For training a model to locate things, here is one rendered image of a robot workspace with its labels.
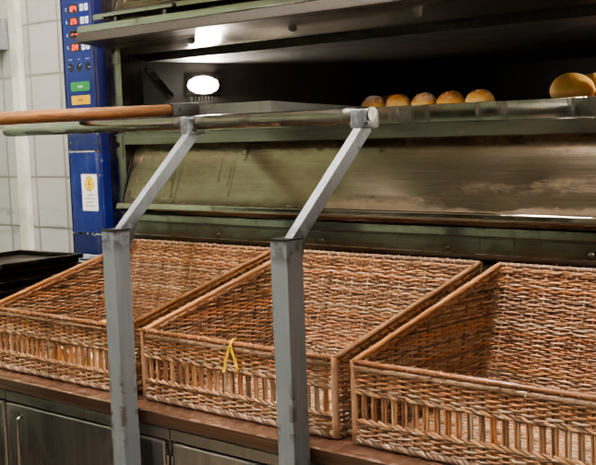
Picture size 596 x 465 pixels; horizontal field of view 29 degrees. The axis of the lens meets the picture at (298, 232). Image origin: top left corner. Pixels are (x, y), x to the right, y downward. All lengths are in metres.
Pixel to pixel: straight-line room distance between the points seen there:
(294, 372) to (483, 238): 0.62
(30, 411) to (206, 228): 0.66
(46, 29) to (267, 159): 0.96
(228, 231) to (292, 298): 1.00
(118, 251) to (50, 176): 1.24
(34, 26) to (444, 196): 1.58
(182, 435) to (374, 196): 0.69
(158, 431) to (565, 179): 0.96
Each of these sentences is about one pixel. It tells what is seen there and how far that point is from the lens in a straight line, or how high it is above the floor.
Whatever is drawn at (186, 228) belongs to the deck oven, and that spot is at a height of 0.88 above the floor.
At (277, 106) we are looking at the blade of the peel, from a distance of 2.84.
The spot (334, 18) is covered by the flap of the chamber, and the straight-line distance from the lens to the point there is 2.59.
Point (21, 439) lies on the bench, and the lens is 2.83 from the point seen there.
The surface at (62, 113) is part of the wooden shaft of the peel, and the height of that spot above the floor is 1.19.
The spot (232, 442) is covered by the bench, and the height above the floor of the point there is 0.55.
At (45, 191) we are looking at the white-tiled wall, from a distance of 3.58.
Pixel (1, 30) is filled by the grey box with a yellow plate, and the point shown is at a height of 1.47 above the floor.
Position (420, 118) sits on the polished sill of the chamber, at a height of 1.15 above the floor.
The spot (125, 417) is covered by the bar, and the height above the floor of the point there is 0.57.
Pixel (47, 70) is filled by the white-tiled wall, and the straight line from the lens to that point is 3.55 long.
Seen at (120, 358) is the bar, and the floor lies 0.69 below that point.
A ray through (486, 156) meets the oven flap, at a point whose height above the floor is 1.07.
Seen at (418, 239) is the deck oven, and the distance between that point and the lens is 2.55.
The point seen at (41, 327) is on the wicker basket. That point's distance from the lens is 2.77.
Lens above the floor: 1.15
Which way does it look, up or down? 5 degrees down
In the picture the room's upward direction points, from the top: 2 degrees counter-clockwise
